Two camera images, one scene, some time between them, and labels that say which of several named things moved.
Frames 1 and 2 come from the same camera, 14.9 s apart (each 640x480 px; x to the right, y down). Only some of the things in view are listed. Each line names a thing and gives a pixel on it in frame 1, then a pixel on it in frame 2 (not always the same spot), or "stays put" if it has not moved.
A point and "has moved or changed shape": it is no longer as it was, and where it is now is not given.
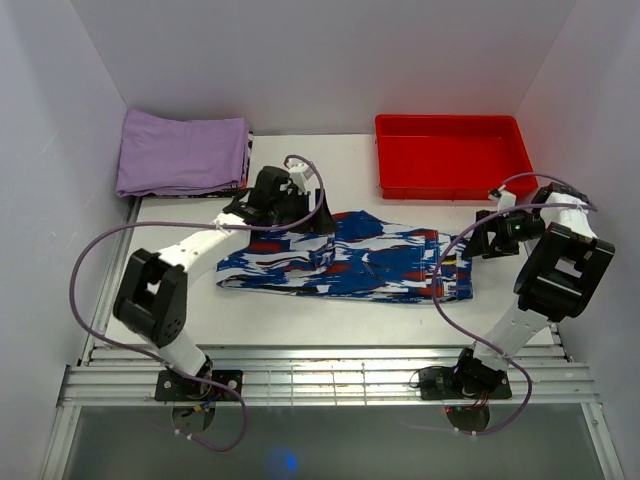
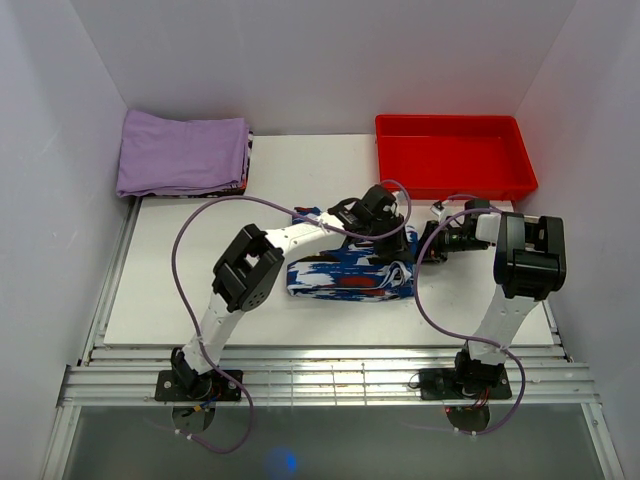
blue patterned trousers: [362, 258] has moved or changed shape
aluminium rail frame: [124, 376] stays put
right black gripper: [477, 243] -> [433, 252]
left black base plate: [172, 387] stays put
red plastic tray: [449, 157] stays put
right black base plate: [467, 383] stays put
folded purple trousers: [162, 155] stays put
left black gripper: [320, 222] -> [397, 250]
